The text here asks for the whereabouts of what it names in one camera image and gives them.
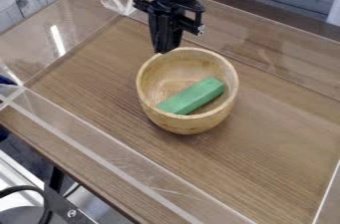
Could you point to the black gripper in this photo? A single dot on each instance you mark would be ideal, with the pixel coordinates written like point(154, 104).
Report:
point(171, 17)

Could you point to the brown wooden bowl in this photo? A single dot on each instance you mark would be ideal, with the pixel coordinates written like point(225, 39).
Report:
point(167, 74)

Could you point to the green rectangular block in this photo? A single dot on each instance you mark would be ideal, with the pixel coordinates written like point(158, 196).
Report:
point(193, 97)

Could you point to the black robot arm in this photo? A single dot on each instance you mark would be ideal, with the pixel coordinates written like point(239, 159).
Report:
point(171, 18)

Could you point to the black table leg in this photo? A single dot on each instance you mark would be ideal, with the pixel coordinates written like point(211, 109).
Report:
point(57, 179)

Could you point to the clear acrylic tray wall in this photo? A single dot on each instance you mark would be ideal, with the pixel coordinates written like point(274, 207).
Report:
point(266, 168)

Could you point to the black metal bracket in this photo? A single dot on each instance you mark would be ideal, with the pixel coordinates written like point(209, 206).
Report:
point(63, 212)

